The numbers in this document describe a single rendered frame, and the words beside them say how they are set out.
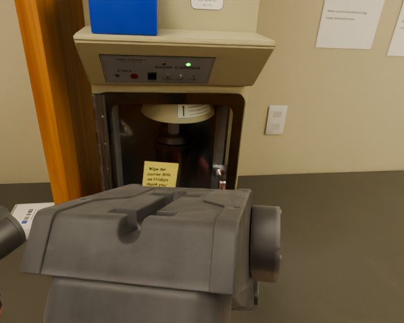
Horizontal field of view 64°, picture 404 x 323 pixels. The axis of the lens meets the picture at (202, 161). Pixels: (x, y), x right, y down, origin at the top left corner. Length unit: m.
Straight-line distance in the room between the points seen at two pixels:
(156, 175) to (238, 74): 0.29
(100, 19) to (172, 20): 0.16
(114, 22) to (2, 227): 0.33
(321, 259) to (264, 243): 0.81
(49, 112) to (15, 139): 0.65
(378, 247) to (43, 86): 0.96
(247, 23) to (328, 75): 0.66
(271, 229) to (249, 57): 0.44
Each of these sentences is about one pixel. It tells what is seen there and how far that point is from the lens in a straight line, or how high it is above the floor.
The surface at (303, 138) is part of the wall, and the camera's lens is 1.33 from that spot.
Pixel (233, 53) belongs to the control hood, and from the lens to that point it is 0.58.
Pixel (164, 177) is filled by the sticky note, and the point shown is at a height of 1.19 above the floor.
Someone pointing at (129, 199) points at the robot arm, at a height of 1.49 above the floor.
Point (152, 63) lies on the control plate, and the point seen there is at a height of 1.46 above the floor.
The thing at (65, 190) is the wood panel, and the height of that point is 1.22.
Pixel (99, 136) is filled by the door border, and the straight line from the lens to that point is 0.70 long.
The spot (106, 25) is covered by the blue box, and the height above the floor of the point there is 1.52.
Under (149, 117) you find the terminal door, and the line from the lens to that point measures 0.68.
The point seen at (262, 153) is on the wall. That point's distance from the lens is 1.30.
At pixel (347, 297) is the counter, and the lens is 0.92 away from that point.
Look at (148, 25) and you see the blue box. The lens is 0.55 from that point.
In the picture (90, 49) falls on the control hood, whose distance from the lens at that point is 0.56.
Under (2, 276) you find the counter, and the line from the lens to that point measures 0.96.
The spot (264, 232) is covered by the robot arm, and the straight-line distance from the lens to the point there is 0.19.
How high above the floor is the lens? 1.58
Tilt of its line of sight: 28 degrees down
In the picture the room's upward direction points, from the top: 4 degrees clockwise
